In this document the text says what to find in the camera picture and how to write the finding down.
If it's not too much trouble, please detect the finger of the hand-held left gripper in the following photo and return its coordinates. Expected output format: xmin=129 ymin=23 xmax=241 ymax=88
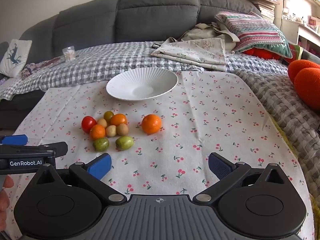
xmin=0 ymin=134 xmax=28 ymax=146
xmin=37 ymin=142 xmax=68 ymax=158

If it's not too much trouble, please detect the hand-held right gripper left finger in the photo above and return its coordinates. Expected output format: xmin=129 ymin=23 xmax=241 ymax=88
xmin=31 ymin=153 xmax=127 ymax=204

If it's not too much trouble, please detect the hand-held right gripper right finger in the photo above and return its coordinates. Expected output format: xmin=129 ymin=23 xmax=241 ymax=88
xmin=194 ymin=152 xmax=293 ymax=204

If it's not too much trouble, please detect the green jujube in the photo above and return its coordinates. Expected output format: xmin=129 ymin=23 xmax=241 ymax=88
xmin=93 ymin=138 xmax=110 ymax=152

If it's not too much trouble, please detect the green tomato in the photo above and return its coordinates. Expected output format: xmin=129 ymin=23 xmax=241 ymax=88
xmin=115 ymin=136 xmax=134 ymax=151

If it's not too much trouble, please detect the red tomato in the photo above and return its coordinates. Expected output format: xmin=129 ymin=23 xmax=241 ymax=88
xmin=81 ymin=116 xmax=97 ymax=133

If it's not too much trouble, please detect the large mandarin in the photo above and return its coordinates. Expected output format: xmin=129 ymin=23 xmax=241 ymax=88
xmin=141 ymin=114 xmax=162 ymax=134

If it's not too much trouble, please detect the white ribbed bowl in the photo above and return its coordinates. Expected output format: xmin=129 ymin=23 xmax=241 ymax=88
xmin=106 ymin=68 xmax=178 ymax=102

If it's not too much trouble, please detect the person's left hand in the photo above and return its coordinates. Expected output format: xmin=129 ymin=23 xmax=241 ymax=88
xmin=0 ymin=175 xmax=15 ymax=230

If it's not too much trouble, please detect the cherry print cloth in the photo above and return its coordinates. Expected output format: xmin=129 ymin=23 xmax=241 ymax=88
xmin=5 ymin=70 xmax=314 ymax=240

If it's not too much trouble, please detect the purple floral cloth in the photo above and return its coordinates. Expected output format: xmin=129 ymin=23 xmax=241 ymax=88
xmin=21 ymin=64 xmax=43 ymax=80

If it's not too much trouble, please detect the white deer print pillow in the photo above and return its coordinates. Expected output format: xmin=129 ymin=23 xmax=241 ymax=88
xmin=0 ymin=39 xmax=33 ymax=78

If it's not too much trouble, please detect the dark red packet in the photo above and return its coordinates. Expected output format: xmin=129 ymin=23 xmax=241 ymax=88
xmin=37 ymin=56 xmax=66 ymax=68

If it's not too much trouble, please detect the grey woven blanket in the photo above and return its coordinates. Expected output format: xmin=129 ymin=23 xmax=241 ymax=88
xmin=235 ymin=64 xmax=320 ymax=188

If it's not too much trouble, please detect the clear toothpick box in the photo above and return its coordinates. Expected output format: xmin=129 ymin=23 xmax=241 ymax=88
xmin=62 ymin=46 xmax=76 ymax=62

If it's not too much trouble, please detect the grey checked blanket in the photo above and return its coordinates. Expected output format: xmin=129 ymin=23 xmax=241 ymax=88
xmin=0 ymin=41 xmax=290 ymax=100

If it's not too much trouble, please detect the folded floral cloth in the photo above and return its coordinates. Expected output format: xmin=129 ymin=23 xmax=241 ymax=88
xmin=151 ymin=38 xmax=229 ymax=72

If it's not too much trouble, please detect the red fuzzy cushion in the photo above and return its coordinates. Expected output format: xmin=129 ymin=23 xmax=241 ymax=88
xmin=242 ymin=47 xmax=281 ymax=60

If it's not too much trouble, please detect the orange plush toy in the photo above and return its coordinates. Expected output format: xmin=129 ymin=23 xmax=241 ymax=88
xmin=287 ymin=60 xmax=320 ymax=110

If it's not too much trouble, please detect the beige canvas bag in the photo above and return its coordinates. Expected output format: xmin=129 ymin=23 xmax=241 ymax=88
xmin=166 ymin=22 xmax=240 ymax=55

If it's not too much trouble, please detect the striped patterned pillow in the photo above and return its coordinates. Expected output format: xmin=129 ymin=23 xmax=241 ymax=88
xmin=215 ymin=11 xmax=293 ymax=59

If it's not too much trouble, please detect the red green printed bag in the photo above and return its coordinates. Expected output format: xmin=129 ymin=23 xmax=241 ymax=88
xmin=288 ymin=42 xmax=305 ymax=65

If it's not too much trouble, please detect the dark grey sofa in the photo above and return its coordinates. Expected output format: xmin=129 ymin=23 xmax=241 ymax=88
xmin=0 ymin=0 xmax=263 ymax=130

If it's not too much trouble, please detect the white shelf unit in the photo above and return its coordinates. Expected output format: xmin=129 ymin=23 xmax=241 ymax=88
xmin=274 ymin=0 xmax=320 ymax=64

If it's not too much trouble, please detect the stack of magazines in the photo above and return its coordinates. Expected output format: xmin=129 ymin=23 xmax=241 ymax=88
xmin=244 ymin=0 xmax=281 ymax=23

